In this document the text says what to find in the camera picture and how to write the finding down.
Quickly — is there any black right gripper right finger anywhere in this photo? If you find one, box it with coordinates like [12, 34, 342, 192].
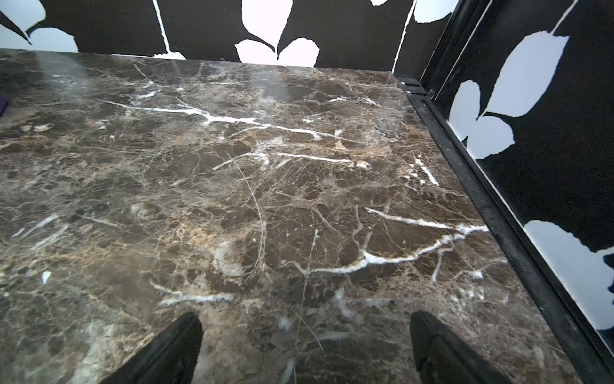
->
[410, 310, 512, 384]

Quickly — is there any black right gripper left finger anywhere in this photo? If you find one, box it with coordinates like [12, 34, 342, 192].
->
[102, 312, 204, 384]

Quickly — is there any black aluminium frame rail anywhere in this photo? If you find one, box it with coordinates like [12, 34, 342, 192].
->
[393, 77, 613, 383]

